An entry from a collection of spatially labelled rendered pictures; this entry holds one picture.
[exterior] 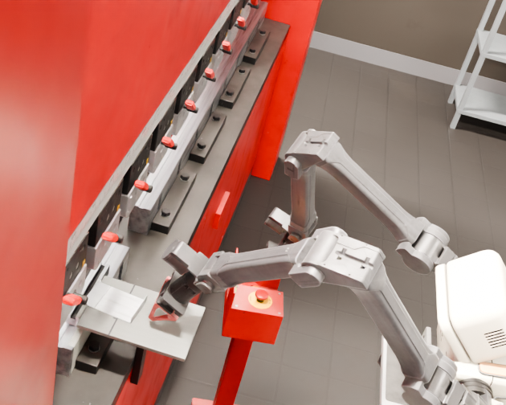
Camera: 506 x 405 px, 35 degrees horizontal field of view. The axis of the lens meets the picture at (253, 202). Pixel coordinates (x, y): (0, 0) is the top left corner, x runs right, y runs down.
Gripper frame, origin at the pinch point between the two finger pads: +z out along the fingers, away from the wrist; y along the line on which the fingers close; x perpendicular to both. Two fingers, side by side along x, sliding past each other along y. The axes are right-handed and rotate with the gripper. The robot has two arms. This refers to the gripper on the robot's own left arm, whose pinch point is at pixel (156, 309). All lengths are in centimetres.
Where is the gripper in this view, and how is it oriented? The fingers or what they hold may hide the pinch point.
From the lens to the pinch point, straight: 193.2
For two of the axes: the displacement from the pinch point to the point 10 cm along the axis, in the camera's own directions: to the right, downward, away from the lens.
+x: 7.1, 6.5, 2.6
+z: -6.7, 5.1, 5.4
